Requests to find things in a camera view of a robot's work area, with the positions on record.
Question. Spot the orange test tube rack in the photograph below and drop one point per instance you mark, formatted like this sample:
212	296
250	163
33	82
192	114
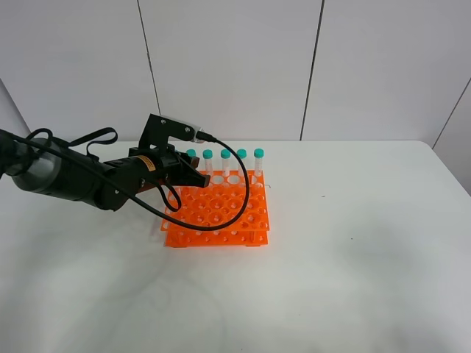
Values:
216	204

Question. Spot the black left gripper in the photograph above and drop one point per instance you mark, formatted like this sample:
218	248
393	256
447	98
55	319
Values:
149	167

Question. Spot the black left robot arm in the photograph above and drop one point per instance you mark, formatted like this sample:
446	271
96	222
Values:
50	167

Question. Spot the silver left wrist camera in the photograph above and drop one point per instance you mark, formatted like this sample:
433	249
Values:
159	129

